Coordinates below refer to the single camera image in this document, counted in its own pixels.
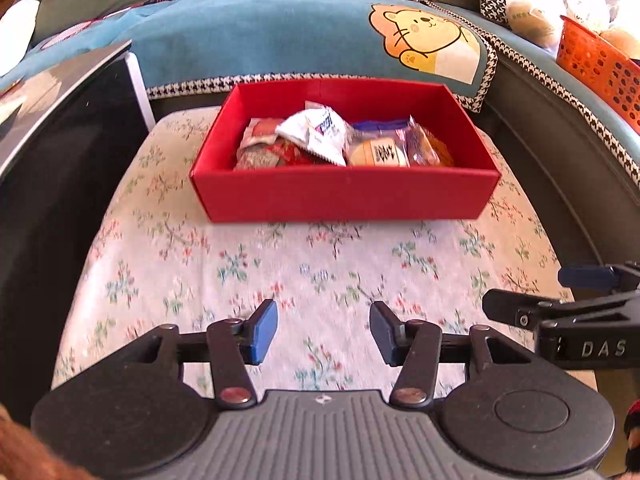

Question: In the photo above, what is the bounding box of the dark blue snack packet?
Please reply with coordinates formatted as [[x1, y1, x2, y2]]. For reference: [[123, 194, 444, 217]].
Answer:
[[352, 119, 409, 132]]

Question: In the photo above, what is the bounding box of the orange plastic basket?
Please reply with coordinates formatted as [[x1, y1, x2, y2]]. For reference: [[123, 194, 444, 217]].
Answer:
[[556, 15, 640, 133]]

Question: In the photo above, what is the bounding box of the floral cushion cover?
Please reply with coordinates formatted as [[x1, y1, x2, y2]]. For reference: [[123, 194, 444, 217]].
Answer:
[[53, 108, 570, 391]]

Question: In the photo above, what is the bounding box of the round white bun packet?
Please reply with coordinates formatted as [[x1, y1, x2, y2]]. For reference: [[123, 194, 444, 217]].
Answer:
[[345, 129, 409, 167]]

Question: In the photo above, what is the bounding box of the black glossy side table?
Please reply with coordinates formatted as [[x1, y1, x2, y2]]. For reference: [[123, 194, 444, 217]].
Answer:
[[1, 42, 155, 425]]

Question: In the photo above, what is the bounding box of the red snack packet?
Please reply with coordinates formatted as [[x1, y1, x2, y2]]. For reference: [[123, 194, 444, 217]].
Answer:
[[234, 118, 316, 170]]

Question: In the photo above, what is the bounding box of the white noodle snack packet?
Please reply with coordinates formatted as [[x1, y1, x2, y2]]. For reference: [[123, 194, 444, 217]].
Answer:
[[276, 102, 352, 167]]

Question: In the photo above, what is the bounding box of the teal lion sofa cover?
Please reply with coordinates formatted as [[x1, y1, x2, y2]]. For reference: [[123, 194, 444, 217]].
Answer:
[[1, 0, 498, 112]]

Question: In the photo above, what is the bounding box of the red cardboard box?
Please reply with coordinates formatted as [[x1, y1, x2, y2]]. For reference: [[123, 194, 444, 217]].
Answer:
[[190, 78, 500, 223]]

